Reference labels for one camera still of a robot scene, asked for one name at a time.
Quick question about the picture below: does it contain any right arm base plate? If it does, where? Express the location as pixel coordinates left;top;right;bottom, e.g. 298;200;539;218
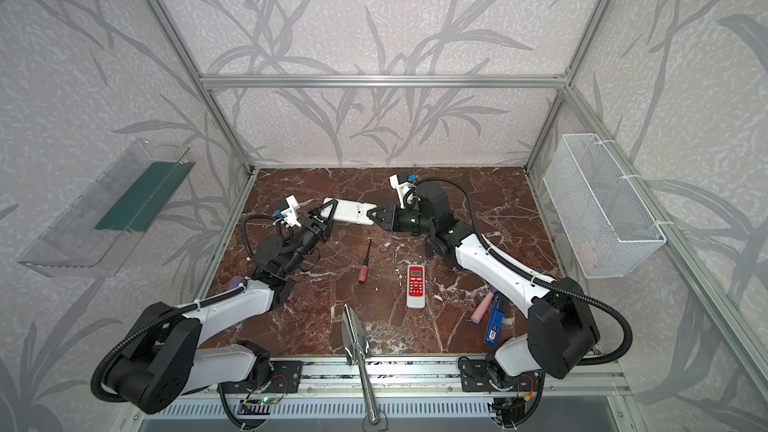
457;356;542;395

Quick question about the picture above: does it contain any metal camera pole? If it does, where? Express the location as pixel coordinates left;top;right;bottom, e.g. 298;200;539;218
342;304;381;426

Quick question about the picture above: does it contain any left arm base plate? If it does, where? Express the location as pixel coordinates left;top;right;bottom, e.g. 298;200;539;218
255;360;304;394

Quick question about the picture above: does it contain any clear plastic wall shelf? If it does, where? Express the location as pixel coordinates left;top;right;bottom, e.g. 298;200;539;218
18;139;195;278

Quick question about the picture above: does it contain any white wire basket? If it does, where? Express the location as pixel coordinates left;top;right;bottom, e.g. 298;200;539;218
544;134;666;279

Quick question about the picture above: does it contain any red white remote control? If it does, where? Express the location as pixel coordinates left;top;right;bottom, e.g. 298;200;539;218
406;265;426;309

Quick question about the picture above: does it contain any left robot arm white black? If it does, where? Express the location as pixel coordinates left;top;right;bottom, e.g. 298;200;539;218
90;199;338;414

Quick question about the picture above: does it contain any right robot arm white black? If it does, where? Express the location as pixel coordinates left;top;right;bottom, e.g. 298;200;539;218
366;178;634;388

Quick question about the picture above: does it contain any pink cylinder right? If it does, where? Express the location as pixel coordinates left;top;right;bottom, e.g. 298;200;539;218
470;286;496;324

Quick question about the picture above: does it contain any red handled screwdriver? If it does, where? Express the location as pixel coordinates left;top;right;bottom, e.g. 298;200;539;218
358;240;372;284

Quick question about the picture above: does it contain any purple object left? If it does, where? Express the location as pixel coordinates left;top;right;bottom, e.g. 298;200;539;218
227;276;247;291

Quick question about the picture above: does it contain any blue lighter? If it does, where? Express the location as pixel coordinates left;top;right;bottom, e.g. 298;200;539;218
484;293;506;348

